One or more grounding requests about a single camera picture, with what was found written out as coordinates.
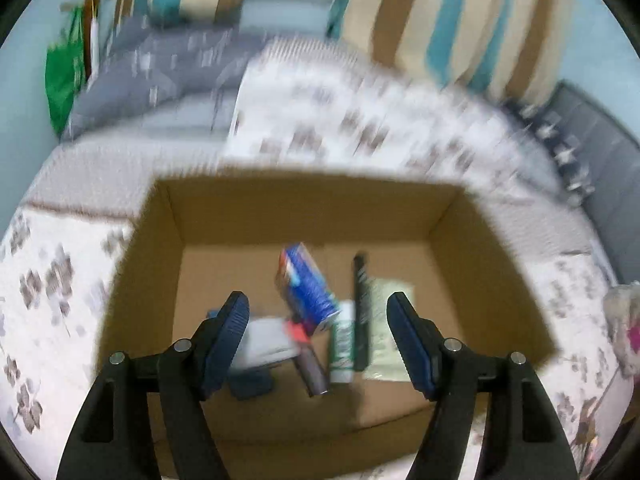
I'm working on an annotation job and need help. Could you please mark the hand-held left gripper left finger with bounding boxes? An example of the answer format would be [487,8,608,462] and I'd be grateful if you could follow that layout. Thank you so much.
[56,291,251,480]

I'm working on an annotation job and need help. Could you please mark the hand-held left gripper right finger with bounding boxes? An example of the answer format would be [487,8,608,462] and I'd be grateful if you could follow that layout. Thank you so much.
[386,291,586,480]

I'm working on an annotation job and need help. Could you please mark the clear plastic packet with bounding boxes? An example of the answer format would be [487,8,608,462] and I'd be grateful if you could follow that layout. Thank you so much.
[362,278,416,382]

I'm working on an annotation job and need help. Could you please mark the small white box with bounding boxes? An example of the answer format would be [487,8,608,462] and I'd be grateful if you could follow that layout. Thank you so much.
[235,316,301,376]

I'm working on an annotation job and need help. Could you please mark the white blue packet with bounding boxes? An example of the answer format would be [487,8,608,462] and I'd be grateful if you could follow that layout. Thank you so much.
[207,307,273,401]

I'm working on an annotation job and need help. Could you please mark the long black slim box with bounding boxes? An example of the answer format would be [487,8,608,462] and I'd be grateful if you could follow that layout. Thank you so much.
[351,252,373,372]

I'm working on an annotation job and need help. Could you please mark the green toothpaste tube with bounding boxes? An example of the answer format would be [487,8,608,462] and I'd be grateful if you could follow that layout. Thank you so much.
[328,300,357,385]

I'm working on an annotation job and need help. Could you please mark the red and black marker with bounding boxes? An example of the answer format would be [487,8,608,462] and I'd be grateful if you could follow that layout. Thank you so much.
[284,317,330,397]

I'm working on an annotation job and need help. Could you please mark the blue striped toothpaste box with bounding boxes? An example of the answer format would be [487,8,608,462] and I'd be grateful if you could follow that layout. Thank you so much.
[275,242,342,333]

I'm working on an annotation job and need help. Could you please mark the brown cardboard box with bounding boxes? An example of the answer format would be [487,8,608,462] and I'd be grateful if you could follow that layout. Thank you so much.
[97,174,558,480]

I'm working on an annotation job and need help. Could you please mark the white floral quilt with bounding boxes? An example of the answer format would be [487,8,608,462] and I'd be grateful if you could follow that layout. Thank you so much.
[0,40,640,480]

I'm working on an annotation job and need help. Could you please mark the navy star pillow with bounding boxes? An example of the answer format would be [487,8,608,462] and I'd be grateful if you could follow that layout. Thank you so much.
[505,97,596,206]

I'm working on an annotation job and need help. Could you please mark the grey star print duvet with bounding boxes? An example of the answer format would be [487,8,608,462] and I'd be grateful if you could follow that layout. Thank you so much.
[60,15,266,141]

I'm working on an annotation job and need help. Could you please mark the green shopping bag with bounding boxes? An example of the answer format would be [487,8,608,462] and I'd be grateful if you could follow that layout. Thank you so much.
[45,7,86,136]

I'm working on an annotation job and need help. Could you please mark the striped pillow right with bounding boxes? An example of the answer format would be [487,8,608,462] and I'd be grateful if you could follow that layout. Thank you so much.
[327,0,573,106]

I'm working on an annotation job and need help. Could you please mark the wooden coat rack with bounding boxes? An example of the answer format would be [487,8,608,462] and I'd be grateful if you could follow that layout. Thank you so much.
[82,0,108,81]

